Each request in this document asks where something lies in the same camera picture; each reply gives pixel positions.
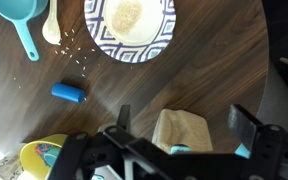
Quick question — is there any blue white patterned bowl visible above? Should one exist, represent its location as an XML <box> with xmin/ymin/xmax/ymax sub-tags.
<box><xmin>83</xmin><ymin>0</ymin><xmax>177</xmax><ymax>64</ymax></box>

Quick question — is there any clear sugar jug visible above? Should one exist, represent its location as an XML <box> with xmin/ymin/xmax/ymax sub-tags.
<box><xmin>151</xmin><ymin>108</ymin><xmax>214</xmax><ymax>155</ymax></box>

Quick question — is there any white plastic spoon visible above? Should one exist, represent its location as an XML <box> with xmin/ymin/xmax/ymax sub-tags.
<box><xmin>41</xmin><ymin>0</ymin><xmax>62</xmax><ymax>46</ymax></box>

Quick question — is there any dark grey chair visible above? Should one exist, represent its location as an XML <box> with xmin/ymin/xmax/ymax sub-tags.
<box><xmin>255</xmin><ymin>63</ymin><xmax>288</xmax><ymax>134</ymax></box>

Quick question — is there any teal measuring cup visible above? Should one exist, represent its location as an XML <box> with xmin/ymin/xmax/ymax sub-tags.
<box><xmin>0</xmin><ymin>0</ymin><xmax>49</xmax><ymax>63</ymax></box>

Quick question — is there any printed paper cup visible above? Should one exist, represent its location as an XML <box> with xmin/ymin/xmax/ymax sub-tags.
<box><xmin>0</xmin><ymin>143</ymin><xmax>27</xmax><ymax>180</ymax></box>

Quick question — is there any yellow bowl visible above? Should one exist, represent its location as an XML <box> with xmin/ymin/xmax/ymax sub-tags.
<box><xmin>19</xmin><ymin>133</ymin><xmax>70</xmax><ymax>180</ymax></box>

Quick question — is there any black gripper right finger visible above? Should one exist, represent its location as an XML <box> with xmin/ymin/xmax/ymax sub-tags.
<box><xmin>228</xmin><ymin>104</ymin><xmax>288</xmax><ymax>171</ymax></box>

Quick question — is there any blue cylinder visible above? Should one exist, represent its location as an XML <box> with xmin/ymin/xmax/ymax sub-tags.
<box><xmin>51</xmin><ymin>82</ymin><xmax>86</xmax><ymax>104</ymax></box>

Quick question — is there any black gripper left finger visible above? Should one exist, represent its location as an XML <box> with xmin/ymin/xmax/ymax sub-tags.
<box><xmin>47</xmin><ymin>105</ymin><xmax>143</xmax><ymax>180</ymax></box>

